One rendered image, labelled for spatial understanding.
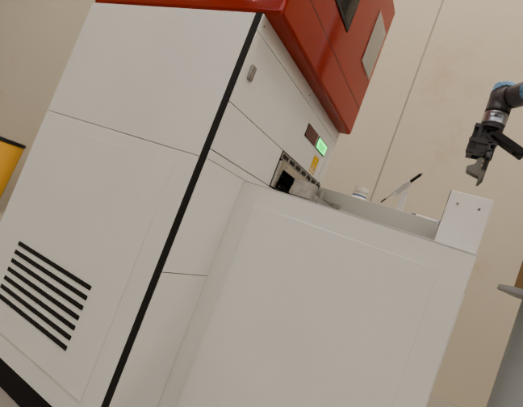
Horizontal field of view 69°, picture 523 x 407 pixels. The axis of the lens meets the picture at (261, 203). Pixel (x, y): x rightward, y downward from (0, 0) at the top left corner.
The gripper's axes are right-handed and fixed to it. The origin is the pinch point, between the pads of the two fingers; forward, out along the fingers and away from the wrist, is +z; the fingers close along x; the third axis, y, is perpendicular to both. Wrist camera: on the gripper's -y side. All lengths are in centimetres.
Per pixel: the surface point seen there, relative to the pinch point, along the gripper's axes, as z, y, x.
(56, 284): 75, 92, 66
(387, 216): 17.7, 27.1, -15.0
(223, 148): 24, 59, 61
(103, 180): 43, 90, 66
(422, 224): 16.8, 14.0, -15.0
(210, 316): 68, 53, 46
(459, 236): 25.1, 0.5, 40.0
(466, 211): 18.8, 0.7, 40.0
